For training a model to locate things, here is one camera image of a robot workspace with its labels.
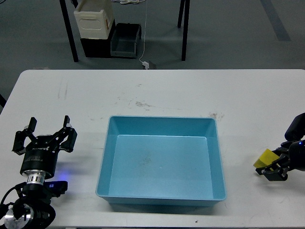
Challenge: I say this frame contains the cream plastic container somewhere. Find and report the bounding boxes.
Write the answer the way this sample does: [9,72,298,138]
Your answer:
[74,0,114,40]

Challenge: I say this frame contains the black table leg right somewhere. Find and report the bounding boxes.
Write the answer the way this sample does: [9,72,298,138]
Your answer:
[181,0,190,61]

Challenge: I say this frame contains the black angled table leg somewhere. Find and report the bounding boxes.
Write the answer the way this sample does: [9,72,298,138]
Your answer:
[177,0,185,28]

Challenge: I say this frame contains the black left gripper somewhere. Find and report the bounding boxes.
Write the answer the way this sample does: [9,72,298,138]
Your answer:
[12,115,77,179]

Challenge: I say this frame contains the black crate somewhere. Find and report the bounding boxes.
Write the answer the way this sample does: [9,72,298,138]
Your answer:
[80,21,116,58]

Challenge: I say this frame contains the white cable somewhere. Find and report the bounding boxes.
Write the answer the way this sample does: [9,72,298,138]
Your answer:
[139,0,147,63]

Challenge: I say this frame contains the white power adapter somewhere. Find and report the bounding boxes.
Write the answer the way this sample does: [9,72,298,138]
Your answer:
[142,61,150,70]

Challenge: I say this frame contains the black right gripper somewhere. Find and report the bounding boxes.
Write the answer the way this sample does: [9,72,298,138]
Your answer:
[255,140,305,181]

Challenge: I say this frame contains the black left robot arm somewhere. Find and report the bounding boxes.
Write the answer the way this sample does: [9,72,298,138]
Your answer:
[0,116,77,229]

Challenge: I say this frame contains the black table leg left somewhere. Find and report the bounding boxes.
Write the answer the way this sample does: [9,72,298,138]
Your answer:
[59,0,79,62]

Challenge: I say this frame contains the yellow block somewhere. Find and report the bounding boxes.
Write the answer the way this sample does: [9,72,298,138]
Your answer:
[253,149,280,168]

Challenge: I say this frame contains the grey open bin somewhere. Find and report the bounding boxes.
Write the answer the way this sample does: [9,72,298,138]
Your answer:
[111,23,142,59]

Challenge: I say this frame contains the light blue plastic box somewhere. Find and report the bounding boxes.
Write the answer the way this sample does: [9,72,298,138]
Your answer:
[96,116,227,207]

